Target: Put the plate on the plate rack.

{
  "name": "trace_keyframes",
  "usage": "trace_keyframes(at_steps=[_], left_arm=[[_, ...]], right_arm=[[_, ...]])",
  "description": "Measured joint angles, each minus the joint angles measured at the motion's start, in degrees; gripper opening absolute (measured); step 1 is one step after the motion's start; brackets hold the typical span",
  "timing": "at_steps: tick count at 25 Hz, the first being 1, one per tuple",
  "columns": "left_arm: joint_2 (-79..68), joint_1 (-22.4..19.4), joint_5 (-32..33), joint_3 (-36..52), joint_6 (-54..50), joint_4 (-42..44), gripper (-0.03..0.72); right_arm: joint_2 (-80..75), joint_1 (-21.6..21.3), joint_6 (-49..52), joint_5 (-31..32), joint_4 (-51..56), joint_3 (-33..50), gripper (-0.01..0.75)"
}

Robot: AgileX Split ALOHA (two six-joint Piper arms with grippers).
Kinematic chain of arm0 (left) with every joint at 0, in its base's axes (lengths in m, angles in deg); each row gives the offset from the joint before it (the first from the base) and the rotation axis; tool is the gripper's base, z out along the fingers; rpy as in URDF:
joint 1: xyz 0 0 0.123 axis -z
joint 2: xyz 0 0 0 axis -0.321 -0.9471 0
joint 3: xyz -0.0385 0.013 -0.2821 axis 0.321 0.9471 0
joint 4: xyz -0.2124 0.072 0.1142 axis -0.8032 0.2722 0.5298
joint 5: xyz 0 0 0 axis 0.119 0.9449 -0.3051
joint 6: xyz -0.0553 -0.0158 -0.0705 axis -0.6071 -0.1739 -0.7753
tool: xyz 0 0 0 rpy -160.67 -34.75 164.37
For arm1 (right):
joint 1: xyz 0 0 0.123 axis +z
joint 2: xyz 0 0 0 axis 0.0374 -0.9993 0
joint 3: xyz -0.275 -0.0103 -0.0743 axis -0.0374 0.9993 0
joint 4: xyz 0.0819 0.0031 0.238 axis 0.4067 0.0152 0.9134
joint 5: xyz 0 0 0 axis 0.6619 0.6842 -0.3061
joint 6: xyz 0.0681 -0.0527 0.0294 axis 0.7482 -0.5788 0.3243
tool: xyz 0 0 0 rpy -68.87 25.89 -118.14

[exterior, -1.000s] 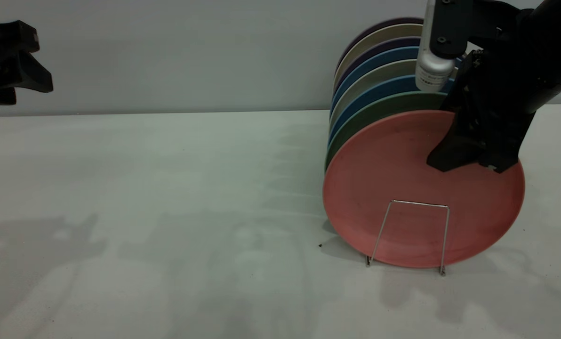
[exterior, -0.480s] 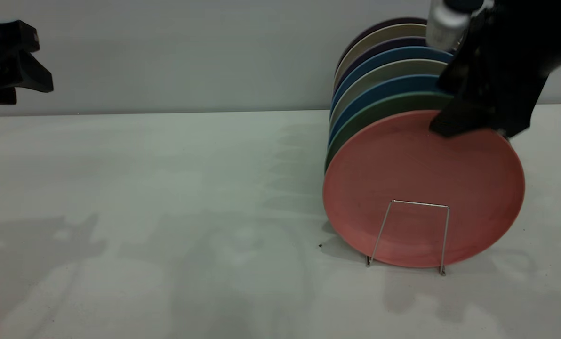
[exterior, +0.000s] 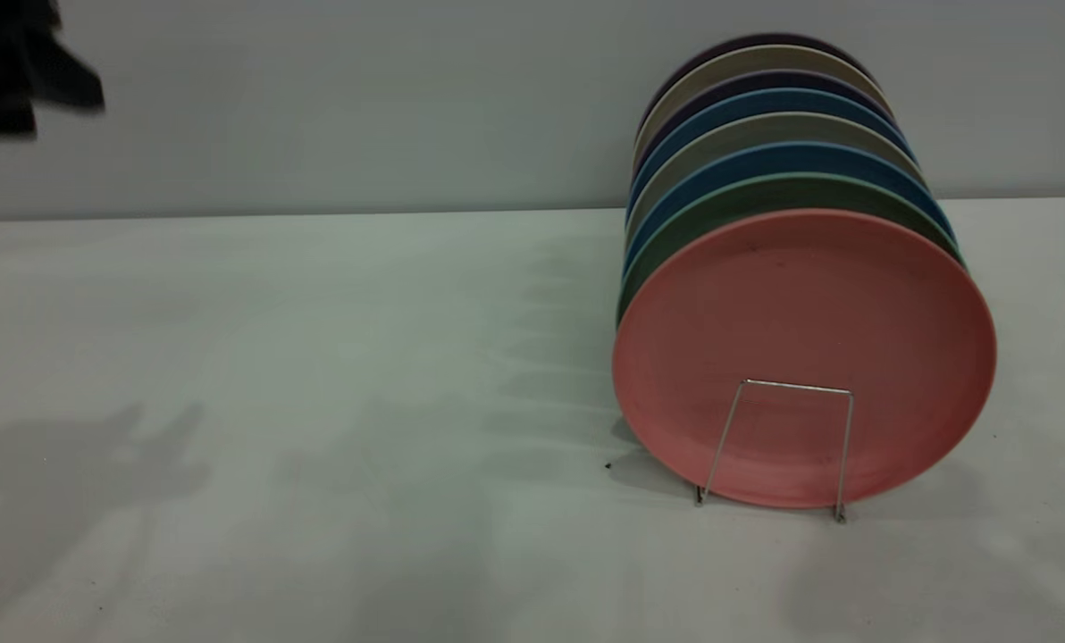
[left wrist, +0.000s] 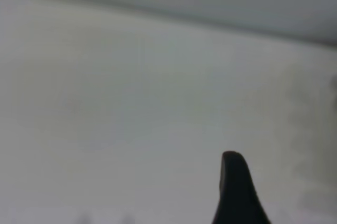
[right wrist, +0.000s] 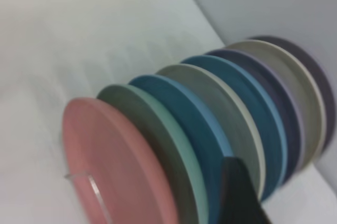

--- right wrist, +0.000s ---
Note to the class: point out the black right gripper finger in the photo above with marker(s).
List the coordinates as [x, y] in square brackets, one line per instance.
[237, 197]

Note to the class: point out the pink round plate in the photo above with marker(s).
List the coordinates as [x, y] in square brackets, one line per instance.
[113, 150]

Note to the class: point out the beige round plate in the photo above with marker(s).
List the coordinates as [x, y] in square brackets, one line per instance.
[216, 102]
[295, 76]

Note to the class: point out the blue round plate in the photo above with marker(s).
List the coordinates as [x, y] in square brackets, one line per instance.
[245, 87]
[184, 108]

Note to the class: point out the light purple round plate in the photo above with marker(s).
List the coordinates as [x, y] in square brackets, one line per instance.
[273, 87]

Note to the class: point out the green round plate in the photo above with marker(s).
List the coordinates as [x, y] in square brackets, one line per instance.
[147, 118]

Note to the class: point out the dark purple round plate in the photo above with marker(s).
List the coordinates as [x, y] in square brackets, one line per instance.
[318, 76]

